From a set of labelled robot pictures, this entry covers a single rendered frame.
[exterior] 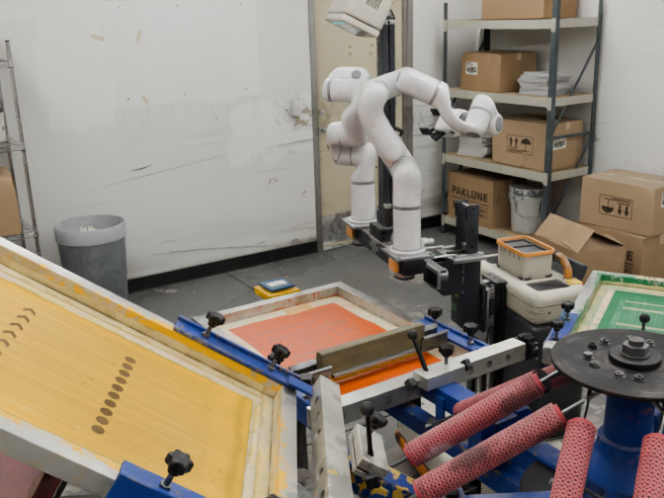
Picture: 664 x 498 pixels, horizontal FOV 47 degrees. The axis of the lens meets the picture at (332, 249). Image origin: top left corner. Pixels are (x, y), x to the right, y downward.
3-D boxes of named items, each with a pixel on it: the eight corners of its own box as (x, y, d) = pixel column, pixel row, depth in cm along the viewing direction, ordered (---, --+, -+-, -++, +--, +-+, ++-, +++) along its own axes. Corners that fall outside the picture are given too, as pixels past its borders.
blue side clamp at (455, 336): (414, 339, 244) (414, 318, 242) (426, 335, 247) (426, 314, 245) (479, 373, 220) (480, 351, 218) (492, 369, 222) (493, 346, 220)
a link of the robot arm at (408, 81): (359, 102, 249) (357, 97, 263) (419, 127, 251) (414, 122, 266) (379, 54, 245) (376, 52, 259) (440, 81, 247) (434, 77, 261)
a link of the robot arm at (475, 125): (433, 85, 257) (489, 109, 260) (420, 119, 255) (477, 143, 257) (441, 76, 249) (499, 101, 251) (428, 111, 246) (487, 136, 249)
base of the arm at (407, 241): (423, 242, 276) (424, 200, 272) (439, 252, 265) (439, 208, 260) (383, 247, 272) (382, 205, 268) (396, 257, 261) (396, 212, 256)
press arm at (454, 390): (421, 396, 197) (421, 378, 195) (440, 390, 200) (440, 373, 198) (467, 425, 183) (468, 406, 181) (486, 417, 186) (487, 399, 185)
